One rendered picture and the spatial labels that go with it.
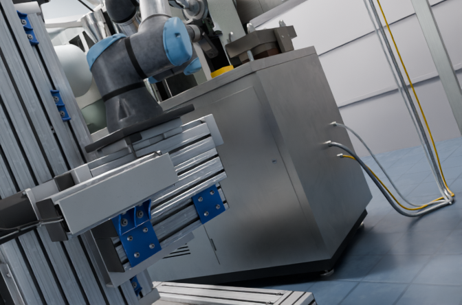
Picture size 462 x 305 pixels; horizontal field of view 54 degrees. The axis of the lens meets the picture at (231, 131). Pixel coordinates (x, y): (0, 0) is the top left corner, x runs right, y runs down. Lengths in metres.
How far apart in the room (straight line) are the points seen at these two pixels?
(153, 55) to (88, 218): 0.45
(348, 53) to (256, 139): 2.02
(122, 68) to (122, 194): 0.36
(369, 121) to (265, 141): 2.05
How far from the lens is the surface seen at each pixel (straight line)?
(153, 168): 1.00
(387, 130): 3.66
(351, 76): 3.68
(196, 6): 2.10
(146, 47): 1.16
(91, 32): 2.66
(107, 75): 1.18
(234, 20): 2.24
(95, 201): 0.93
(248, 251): 1.97
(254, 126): 1.74
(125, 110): 1.17
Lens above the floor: 0.77
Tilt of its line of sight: 3 degrees down
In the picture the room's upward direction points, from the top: 22 degrees counter-clockwise
